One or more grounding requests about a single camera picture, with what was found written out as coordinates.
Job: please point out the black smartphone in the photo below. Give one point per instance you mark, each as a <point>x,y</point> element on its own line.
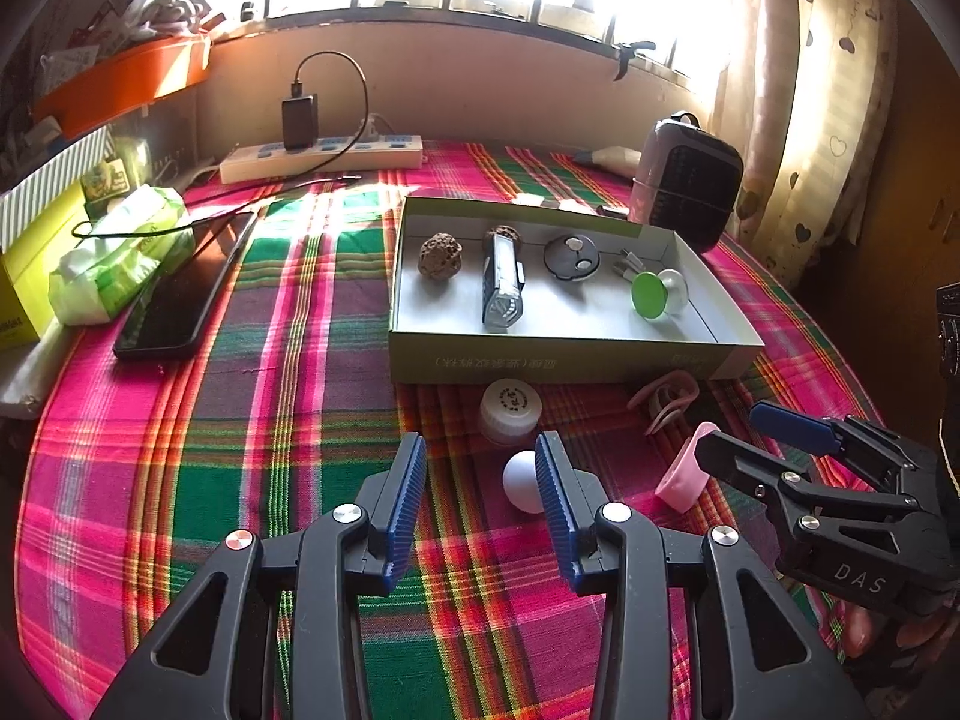
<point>172,300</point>

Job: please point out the wooden cabinet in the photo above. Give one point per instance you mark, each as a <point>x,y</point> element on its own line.
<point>915,165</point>

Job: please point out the round black disc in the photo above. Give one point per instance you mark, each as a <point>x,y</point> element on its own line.
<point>570,259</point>

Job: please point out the black window hook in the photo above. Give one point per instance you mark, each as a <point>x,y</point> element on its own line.
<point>626,56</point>

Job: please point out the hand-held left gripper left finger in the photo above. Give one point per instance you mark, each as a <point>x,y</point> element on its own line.
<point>397,517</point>

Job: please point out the pink plastic clip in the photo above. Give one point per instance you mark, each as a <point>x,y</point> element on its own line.
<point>682,476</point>

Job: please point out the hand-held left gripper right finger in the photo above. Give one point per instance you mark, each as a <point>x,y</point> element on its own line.
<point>559,517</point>

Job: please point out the person's right hand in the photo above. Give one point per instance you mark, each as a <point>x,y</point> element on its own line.
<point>861,626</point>

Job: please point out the brown walnut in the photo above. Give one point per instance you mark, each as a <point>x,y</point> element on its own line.
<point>439,256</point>
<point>501,234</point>

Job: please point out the small green printed box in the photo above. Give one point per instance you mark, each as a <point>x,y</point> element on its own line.
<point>105,180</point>

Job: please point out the beige heart print curtain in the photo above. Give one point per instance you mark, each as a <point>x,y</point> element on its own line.
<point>810,127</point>

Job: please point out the white power strip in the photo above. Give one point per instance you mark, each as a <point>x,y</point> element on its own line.
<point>330,157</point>

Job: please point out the orange plastic tray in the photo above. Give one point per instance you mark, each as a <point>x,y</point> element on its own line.
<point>127,79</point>

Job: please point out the green cardboard box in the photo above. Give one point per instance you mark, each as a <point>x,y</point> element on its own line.
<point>570,307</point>

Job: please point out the green white suction hook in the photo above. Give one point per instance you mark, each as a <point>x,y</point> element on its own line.
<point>651,292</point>

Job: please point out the grey cone nozzle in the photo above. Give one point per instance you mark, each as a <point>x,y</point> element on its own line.
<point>615,157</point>

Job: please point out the white ball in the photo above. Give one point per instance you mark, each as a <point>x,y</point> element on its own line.
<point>521,480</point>

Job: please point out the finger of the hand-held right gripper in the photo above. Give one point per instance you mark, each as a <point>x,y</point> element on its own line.
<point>787,426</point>
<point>731,454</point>

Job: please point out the black charger adapter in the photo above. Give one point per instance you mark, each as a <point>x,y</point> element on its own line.
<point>298,124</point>

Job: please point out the striped box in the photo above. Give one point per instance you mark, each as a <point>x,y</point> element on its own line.
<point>52,172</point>

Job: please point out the yellow green box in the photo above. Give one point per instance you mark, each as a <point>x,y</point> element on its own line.
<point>30,277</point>

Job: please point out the white crumpled bag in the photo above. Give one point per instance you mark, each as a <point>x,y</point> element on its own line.
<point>165,7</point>

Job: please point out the green white tissue pack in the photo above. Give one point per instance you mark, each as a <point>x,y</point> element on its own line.
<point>112,262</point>

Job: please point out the white capped small jar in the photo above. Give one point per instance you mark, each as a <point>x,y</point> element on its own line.
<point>511,401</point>

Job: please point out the small grey fan heater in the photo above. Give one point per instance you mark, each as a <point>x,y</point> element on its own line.
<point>690,180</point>

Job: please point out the plaid tablecloth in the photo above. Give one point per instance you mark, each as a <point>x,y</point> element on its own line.
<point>187,465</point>

